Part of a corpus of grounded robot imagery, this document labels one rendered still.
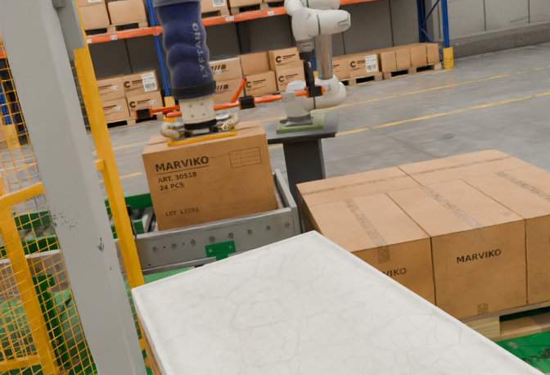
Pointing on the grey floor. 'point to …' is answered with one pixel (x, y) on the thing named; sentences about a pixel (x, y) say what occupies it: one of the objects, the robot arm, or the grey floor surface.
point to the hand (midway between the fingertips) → (311, 90)
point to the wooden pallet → (493, 331)
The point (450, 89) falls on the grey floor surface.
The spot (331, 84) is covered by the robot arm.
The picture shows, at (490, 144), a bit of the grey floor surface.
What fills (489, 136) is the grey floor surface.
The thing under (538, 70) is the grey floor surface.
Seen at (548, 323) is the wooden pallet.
